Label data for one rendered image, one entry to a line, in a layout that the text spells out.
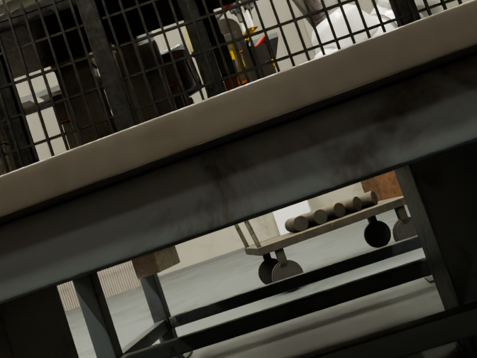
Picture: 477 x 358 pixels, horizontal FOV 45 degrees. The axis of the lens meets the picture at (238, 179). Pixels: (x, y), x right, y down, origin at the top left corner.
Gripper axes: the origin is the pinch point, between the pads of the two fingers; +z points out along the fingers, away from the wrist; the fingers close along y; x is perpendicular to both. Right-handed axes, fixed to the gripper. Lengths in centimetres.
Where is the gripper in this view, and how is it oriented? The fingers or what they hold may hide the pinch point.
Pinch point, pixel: (245, 21)
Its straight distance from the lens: 215.2
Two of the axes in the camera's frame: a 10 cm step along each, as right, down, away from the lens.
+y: -8.9, 2.8, -3.7
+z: 3.2, 9.4, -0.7
